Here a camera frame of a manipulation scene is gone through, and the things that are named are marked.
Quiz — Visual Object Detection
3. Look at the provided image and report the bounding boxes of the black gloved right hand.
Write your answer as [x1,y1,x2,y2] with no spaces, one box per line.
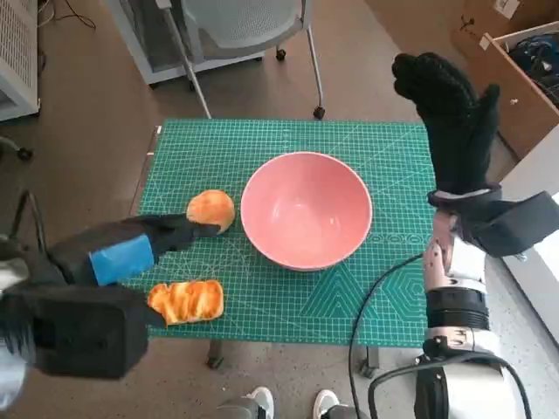
[391,52,501,193]

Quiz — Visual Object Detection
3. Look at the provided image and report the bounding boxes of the black left hand blue tape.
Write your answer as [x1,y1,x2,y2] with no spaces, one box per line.
[45,212,223,289]

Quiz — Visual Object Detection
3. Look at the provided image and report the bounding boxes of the orange sliced bread loaf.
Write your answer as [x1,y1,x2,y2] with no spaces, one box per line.
[147,278,226,326]

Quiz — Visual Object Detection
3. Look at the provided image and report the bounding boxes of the round bread roll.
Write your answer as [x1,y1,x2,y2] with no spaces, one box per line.
[186,189,238,236]

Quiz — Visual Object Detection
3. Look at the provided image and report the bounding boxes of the pink bowl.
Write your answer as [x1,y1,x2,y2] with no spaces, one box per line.
[239,151,375,273]

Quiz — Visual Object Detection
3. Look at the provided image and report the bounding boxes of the wooden crate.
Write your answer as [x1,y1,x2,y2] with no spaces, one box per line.
[478,19,559,161]

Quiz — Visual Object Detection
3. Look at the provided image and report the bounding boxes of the brown cardboard box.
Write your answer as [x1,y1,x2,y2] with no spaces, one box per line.
[451,0,559,60]

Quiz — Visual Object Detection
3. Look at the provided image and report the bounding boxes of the black table caster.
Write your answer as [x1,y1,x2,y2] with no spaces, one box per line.
[357,347,381,379]
[206,340,225,368]

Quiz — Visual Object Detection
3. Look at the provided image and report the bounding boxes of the black caster chair base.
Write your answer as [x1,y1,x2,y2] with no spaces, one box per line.
[0,134,34,161]

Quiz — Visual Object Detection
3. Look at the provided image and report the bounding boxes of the green cutting mat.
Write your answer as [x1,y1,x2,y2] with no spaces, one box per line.
[130,117,438,349]

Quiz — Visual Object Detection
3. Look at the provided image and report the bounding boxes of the white desk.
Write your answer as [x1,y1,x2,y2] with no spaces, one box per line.
[496,143,559,344]

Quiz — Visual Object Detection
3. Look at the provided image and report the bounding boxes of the grey white left robot foot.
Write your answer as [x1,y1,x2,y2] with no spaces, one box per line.
[217,385,277,419]

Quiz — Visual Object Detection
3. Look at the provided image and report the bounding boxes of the grey white robot foot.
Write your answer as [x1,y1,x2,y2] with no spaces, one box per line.
[313,388,366,419]
[217,385,277,419]

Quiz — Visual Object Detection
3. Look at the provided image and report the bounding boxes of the white perforated cabinet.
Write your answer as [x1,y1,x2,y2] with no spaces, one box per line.
[0,0,44,124]

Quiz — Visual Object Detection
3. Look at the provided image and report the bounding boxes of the grey mesh office chair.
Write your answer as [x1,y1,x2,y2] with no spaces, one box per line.
[167,0,328,120]

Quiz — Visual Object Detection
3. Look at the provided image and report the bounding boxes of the grey white right robot foot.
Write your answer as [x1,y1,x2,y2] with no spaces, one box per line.
[313,388,366,419]

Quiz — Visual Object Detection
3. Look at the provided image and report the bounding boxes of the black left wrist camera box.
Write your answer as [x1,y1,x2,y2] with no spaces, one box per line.
[0,288,150,380]

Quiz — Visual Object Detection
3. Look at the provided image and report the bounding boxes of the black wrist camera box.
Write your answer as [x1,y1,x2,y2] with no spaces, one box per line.
[0,288,150,380]
[461,190,559,259]

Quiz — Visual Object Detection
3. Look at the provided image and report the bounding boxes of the tangled black cables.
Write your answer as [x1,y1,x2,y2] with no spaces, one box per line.
[507,35,559,108]

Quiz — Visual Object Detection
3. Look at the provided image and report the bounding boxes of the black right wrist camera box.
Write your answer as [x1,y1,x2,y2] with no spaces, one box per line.
[461,190,559,259]

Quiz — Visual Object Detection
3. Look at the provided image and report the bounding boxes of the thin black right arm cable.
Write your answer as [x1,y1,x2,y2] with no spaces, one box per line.
[347,251,434,419]

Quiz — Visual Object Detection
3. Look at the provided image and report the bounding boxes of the thin black floor cable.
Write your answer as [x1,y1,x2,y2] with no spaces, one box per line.
[37,0,98,32]

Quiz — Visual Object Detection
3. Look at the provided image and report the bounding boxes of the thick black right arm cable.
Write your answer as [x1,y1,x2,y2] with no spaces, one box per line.
[368,357,536,419]

